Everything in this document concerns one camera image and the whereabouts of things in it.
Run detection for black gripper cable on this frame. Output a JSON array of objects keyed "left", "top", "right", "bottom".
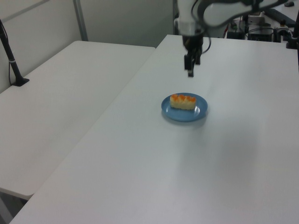
[{"left": 202, "top": 35, "right": 213, "bottom": 55}]

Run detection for black pole stand with base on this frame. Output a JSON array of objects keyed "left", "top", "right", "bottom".
[{"left": 0, "top": 18, "right": 30, "bottom": 87}]

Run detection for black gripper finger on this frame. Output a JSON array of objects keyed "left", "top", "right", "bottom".
[
  {"left": 184, "top": 53, "right": 195, "bottom": 78},
  {"left": 194, "top": 49, "right": 202, "bottom": 66}
]

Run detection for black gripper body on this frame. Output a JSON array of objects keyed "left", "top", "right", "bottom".
[{"left": 181, "top": 32, "right": 204, "bottom": 62}]

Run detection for bread with orange topping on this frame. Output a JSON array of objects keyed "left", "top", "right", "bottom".
[{"left": 169, "top": 93, "right": 197, "bottom": 111}]

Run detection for white side table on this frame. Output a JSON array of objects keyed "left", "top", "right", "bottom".
[{"left": 0, "top": 40, "right": 157, "bottom": 200}]

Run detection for blue round plate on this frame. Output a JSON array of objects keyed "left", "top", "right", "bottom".
[{"left": 161, "top": 92, "right": 209, "bottom": 123}]

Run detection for electronics equipment in background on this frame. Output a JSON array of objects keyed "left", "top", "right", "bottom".
[{"left": 223, "top": 7, "right": 297, "bottom": 43}]

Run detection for grey aluminium wall post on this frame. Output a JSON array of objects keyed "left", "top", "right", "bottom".
[{"left": 72, "top": 0, "right": 88, "bottom": 42}]

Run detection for black clamp stand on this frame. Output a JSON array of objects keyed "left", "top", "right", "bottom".
[{"left": 285, "top": 13, "right": 299, "bottom": 50}]

